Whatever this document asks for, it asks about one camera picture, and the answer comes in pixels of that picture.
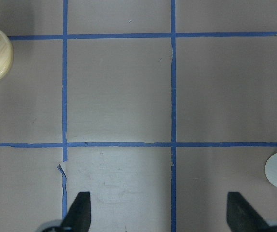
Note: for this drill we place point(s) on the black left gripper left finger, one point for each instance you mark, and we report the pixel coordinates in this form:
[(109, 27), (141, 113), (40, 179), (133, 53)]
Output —
[(78, 218)]

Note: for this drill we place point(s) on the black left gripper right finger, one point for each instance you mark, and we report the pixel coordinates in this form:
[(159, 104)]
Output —
[(241, 216)]

